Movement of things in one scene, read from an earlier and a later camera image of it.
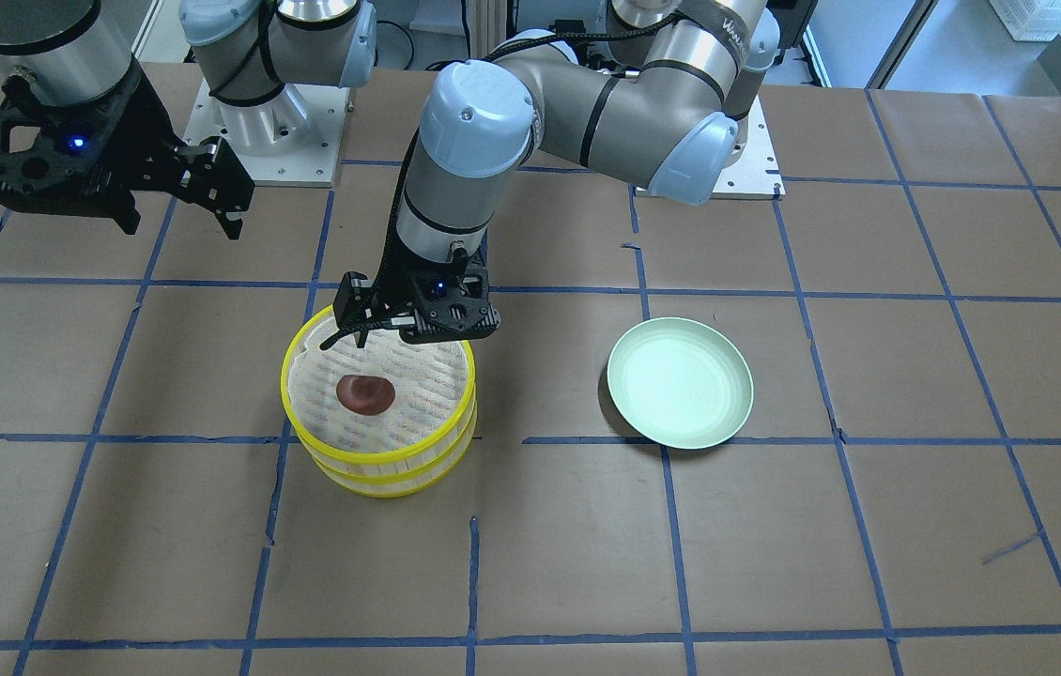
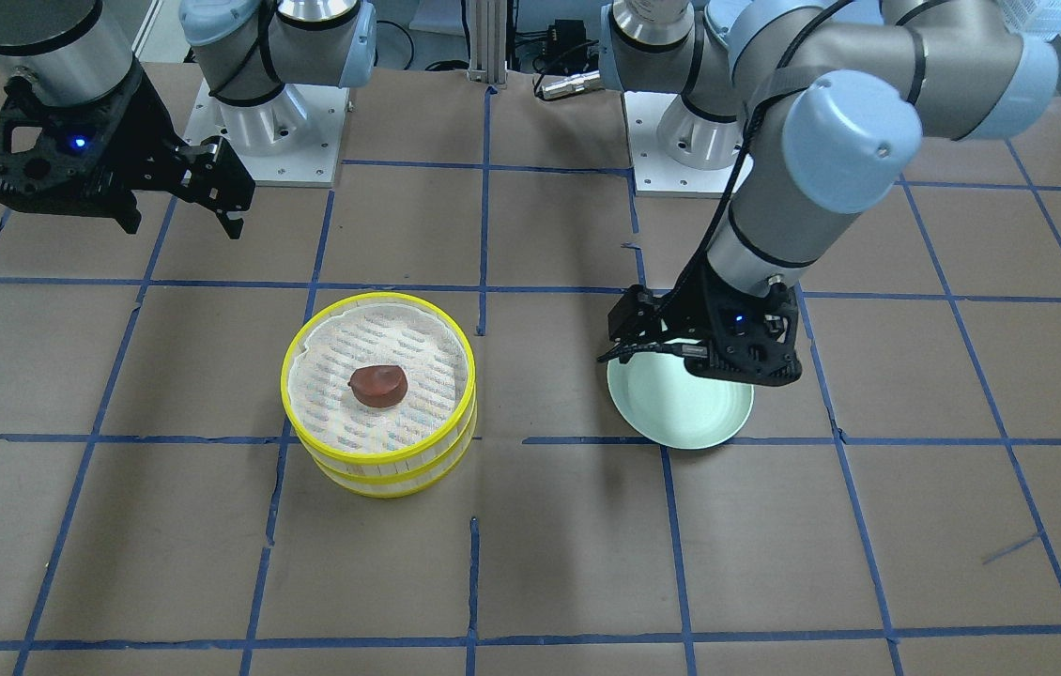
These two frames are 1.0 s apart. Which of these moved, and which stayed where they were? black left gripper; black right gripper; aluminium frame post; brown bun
Moved: black left gripper; brown bun
Stayed: aluminium frame post; black right gripper
